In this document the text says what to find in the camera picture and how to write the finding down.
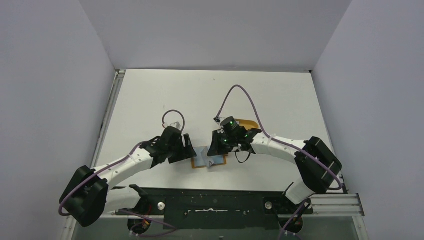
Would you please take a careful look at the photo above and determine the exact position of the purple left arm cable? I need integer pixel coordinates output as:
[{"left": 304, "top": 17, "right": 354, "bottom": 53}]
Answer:
[{"left": 58, "top": 109, "right": 186, "bottom": 239}]

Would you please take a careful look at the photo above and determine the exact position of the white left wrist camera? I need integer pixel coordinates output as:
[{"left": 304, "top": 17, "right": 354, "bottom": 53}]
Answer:
[{"left": 168, "top": 121, "right": 183, "bottom": 131}]

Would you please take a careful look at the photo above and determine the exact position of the aluminium frame rail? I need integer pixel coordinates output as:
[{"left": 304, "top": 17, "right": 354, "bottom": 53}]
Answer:
[{"left": 67, "top": 193, "right": 365, "bottom": 220}]

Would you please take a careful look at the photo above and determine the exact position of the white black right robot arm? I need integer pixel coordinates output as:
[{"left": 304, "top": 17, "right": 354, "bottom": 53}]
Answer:
[{"left": 207, "top": 116, "right": 343, "bottom": 214}]

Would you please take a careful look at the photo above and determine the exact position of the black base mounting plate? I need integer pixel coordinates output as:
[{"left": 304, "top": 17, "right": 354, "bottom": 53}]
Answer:
[{"left": 118, "top": 188, "right": 314, "bottom": 232}]

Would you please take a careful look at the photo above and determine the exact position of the black loop cable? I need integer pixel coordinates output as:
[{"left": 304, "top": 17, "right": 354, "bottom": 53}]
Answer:
[{"left": 234, "top": 149, "right": 253, "bottom": 165}]

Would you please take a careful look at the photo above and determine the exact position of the yellow leather card holder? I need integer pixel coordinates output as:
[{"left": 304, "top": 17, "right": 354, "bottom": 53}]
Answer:
[{"left": 191, "top": 146, "right": 227, "bottom": 169}]

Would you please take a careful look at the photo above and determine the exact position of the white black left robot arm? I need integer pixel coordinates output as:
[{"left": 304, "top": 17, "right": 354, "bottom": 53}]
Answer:
[{"left": 58, "top": 126, "right": 197, "bottom": 227}]

